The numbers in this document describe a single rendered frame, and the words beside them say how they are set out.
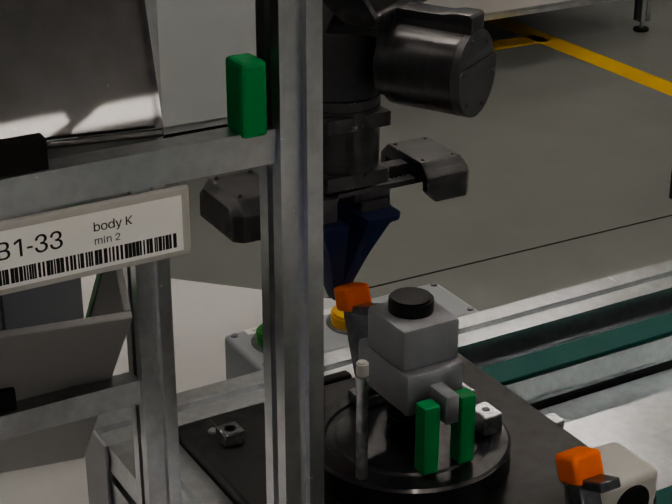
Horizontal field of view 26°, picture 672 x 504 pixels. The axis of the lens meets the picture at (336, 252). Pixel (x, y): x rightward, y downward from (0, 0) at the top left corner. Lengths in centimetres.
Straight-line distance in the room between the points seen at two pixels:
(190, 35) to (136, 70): 358
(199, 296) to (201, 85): 278
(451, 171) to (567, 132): 360
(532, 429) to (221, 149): 52
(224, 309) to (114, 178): 90
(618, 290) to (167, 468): 56
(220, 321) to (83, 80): 85
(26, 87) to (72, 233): 7
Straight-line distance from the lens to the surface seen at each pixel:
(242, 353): 118
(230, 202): 95
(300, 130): 61
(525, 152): 443
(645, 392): 123
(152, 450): 84
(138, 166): 58
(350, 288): 101
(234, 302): 149
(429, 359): 95
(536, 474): 101
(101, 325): 73
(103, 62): 62
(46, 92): 61
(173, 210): 59
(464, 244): 377
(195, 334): 143
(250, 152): 60
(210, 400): 111
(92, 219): 57
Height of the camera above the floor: 151
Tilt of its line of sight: 24 degrees down
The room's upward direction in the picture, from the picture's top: straight up
